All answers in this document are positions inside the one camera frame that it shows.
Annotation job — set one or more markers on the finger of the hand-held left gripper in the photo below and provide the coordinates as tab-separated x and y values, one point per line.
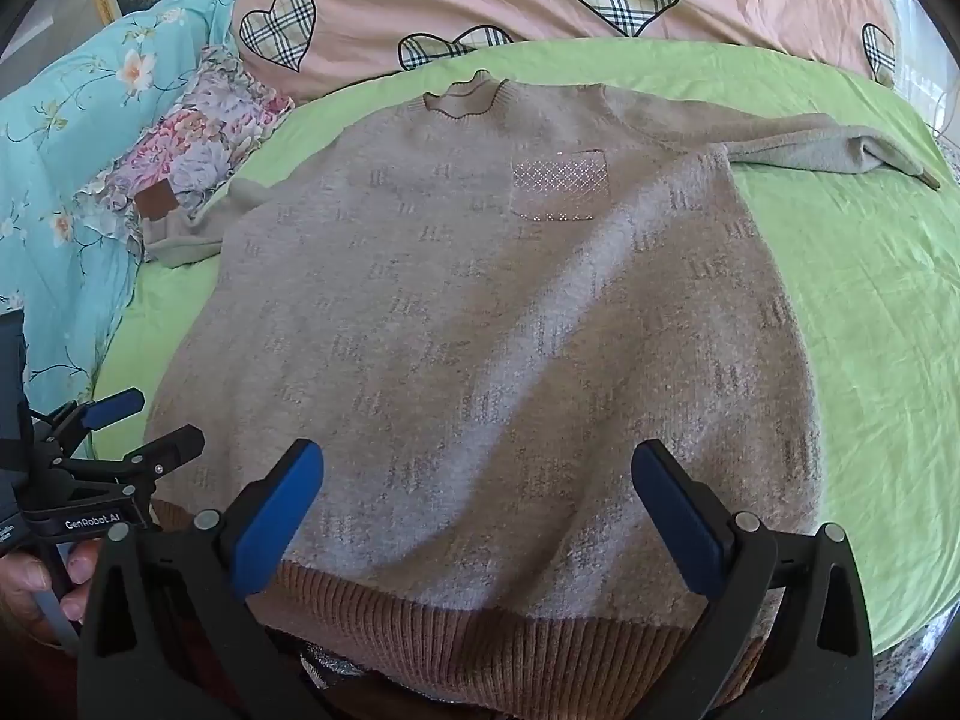
112	406
169	450

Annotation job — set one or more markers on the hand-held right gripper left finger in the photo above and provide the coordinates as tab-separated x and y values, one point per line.
277	519

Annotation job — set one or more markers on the green bed sheet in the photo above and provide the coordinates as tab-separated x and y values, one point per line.
847	300

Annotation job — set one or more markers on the person's left hand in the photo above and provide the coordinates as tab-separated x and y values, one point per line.
30	577

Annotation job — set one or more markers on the purple floral pillow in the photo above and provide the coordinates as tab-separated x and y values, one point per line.
202	120

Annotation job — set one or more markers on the beige knit sweater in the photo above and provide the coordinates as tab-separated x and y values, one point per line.
480	315

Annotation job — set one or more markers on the turquoise floral quilt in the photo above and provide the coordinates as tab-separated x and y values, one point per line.
67	127

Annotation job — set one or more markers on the white curtain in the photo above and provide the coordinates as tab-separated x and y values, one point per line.
926	52

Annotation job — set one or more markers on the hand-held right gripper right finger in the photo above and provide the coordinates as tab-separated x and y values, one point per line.
679	519

